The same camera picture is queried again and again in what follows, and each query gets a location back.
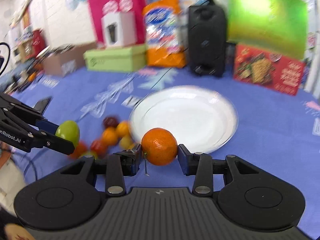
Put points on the red tomato fruit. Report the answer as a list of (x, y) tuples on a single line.
[(99, 147)]

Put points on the green pear-shaped fruit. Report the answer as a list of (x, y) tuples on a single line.
[(89, 154)]

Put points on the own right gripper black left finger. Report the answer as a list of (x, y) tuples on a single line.
[(114, 167)]

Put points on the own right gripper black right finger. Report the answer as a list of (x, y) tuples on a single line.
[(204, 167)]

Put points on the pink tote bag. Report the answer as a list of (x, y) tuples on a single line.
[(99, 8)]

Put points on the dark purple plum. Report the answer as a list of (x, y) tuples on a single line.
[(110, 121)]

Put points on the green gift box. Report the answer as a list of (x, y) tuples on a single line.
[(280, 26)]

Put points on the blue patterned tablecloth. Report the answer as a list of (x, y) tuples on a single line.
[(276, 132)]

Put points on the brown cardboard box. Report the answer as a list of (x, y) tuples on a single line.
[(67, 61)]

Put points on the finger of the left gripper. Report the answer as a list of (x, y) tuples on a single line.
[(53, 143), (45, 124)]

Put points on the small orange citrus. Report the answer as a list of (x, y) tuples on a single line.
[(109, 136)]

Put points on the white coffee cup box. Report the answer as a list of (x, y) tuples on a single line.
[(119, 29)]

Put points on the small green apple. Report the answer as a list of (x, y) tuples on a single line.
[(69, 130)]

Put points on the white round plate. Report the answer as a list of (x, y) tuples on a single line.
[(201, 119)]

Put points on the orange paper cup package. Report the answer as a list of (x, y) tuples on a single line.
[(164, 46)]

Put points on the large orange tangerine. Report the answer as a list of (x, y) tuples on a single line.
[(80, 149)]

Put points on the yellow orange citrus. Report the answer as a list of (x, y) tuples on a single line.
[(123, 129)]

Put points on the red cracker box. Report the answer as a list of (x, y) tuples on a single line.
[(264, 68)]

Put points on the light green shoe box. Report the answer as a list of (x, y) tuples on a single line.
[(116, 59)]

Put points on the orange mandarin with stem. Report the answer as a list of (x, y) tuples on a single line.
[(159, 146)]

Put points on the black speaker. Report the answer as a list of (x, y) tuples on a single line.
[(207, 39)]

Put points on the tan longan fruit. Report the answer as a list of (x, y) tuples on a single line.
[(126, 142)]

